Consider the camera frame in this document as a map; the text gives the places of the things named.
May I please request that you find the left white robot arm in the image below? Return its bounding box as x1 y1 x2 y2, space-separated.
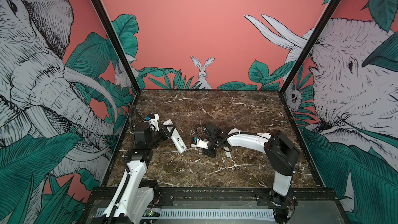
101 120 176 224

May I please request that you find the left black frame post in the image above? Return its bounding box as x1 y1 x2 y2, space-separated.
90 0 141 94

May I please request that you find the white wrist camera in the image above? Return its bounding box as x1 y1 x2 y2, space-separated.
145 113 159 131
191 137 208 149

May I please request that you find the small green circuit board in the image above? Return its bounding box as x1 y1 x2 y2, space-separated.
143 208 161 218

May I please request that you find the white battery cover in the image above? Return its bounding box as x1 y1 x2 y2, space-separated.
224 147 232 159

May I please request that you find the white remote control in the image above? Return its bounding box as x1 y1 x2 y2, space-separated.
163 119 187 153

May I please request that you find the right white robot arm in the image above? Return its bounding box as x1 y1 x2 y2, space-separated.
191 122 300 206

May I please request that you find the right black frame post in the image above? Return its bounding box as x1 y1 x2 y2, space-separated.
278 0 341 95

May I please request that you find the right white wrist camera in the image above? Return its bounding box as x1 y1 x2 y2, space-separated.
191 137 208 149

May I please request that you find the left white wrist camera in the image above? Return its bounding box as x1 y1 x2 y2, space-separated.
145 113 159 131

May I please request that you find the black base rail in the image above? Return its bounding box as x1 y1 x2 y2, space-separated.
86 187 340 207

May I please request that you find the black frame post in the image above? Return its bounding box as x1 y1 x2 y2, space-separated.
278 0 341 95
90 0 141 94

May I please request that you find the white slotted cable duct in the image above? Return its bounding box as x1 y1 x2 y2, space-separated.
94 208 276 220

